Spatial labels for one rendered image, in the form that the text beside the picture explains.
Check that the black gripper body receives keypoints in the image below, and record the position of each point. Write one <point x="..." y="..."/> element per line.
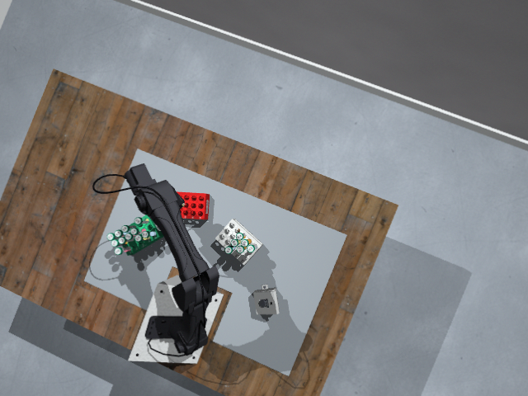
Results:
<point x="180" y="200"/>

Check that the green test tube rack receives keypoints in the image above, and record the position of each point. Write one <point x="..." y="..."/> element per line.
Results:
<point x="137" y="246"/>

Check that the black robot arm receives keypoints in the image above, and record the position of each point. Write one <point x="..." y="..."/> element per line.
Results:
<point x="167" y="216"/>

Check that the red test tube rack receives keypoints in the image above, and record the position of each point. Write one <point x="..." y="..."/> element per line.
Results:
<point x="194" y="204"/>

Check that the grey bench mat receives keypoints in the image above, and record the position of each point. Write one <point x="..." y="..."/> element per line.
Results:
<point x="297" y="258"/>

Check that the white tube rack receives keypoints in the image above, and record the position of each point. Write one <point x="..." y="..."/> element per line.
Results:
<point x="229" y="233"/>

